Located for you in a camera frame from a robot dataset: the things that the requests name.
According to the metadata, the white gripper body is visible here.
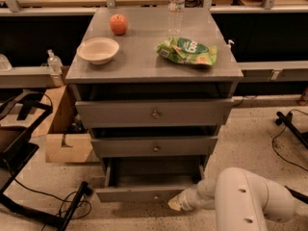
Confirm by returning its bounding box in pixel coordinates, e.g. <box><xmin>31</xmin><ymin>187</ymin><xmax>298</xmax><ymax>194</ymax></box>
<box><xmin>178</xmin><ymin>186</ymin><xmax>215</xmax><ymax>211</ymax></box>

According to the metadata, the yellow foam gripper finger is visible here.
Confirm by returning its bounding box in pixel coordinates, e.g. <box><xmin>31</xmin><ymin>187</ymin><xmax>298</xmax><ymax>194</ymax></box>
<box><xmin>167</xmin><ymin>195</ymin><xmax>182</xmax><ymax>211</ymax></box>

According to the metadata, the grey bottom drawer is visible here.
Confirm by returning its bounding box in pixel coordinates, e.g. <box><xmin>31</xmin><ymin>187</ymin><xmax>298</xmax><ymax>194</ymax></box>
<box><xmin>96</xmin><ymin>155</ymin><xmax>206</xmax><ymax>202</ymax></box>

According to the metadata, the grey drawer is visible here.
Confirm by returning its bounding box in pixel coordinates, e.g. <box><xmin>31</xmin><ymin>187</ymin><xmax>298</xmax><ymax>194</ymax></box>
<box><xmin>91</xmin><ymin>136</ymin><xmax>218</xmax><ymax>158</ymax></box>
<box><xmin>76</xmin><ymin>99</ymin><xmax>233</xmax><ymax>128</ymax></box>
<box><xmin>96</xmin><ymin>155</ymin><xmax>206</xmax><ymax>202</ymax></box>

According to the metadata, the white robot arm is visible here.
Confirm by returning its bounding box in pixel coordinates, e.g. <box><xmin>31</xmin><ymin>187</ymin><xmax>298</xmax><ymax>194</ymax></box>
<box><xmin>168</xmin><ymin>167</ymin><xmax>308</xmax><ymax>231</ymax></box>

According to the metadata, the grey middle drawer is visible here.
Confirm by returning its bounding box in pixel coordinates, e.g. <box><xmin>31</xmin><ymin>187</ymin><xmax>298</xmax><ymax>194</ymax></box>
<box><xmin>91</xmin><ymin>136</ymin><xmax>218</xmax><ymax>158</ymax></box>

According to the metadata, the grey top drawer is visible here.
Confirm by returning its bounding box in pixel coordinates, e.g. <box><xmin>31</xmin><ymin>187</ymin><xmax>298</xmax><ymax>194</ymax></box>
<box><xmin>76</xmin><ymin>99</ymin><xmax>233</xmax><ymax>128</ymax></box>

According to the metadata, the grey wooden drawer cabinet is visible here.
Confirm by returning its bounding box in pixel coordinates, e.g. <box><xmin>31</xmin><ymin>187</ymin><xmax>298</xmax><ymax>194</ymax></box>
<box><xmin>64</xmin><ymin>7</ymin><xmax>244</xmax><ymax>175</ymax></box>

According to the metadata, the black stand base right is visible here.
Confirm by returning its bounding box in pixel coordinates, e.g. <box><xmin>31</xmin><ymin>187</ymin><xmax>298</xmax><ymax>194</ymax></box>
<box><xmin>276</xmin><ymin>112</ymin><xmax>308</xmax><ymax>204</ymax></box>

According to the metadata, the cardboard box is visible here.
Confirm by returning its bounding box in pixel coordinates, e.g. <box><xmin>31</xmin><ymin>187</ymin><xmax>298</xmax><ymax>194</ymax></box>
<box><xmin>30</xmin><ymin>66</ymin><xmax>100</xmax><ymax>164</ymax></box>

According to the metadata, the green chip bag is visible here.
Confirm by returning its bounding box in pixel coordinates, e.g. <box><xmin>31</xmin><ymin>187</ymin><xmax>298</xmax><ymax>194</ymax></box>
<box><xmin>156</xmin><ymin>37</ymin><xmax>218</xmax><ymax>66</ymax></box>

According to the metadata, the small white pump bottle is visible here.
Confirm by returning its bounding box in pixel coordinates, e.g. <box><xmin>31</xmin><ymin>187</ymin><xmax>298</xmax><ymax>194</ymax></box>
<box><xmin>227</xmin><ymin>39</ymin><xmax>235</xmax><ymax>48</ymax></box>

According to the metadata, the beige bowl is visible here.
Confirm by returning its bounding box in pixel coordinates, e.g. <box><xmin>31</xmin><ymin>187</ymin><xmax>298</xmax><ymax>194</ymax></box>
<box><xmin>77</xmin><ymin>38</ymin><xmax>119</xmax><ymax>64</ymax></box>

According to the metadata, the black metal stand left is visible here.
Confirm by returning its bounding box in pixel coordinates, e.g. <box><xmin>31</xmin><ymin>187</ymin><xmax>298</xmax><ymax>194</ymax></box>
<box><xmin>0</xmin><ymin>90</ymin><xmax>92</xmax><ymax>231</ymax></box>

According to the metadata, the clear sanitizer pump bottle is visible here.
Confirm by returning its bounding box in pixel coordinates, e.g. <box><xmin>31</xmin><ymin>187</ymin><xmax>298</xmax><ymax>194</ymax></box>
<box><xmin>47</xmin><ymin>49</ymin><xmax>64</xmax><ymax>87</ymax></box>

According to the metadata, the red apple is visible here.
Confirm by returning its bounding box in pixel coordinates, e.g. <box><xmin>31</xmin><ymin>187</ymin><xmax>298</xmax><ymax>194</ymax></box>
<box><xmin>109</xmin><ymin>13</ymin><xmax>128</xmax><ymax>36</ymax></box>

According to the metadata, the clear plastic water bottle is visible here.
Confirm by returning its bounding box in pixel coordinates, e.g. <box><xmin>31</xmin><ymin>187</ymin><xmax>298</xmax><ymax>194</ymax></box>
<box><xmin>167</xmin><ymin>0</ymin><xmax>185</xmax><ymax>36</ymax></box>

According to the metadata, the black floor cable right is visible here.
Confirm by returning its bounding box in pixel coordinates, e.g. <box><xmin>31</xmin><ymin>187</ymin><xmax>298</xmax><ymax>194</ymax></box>
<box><xmin>270</xmin><ymin>108</ymin><xmax>308</xmax><ymax>172</ymax></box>

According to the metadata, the black floor cable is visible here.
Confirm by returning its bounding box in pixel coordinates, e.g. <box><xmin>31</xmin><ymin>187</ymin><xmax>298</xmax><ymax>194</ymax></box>
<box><xmin>270</xmin><ymin>108</ymin><xmax>308</xmax><ymax>172</ymax></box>
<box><xmin>2</xmin><ymin>159</ymin><xmax>92</xmax><ymax>231</ymax></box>

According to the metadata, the black floor cable left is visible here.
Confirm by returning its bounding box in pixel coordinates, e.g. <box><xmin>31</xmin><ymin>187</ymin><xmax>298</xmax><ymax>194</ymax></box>
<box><xmin>2</xmin><ymin>159</ymin><xmax>92</xmax><ymax>231</ymax></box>

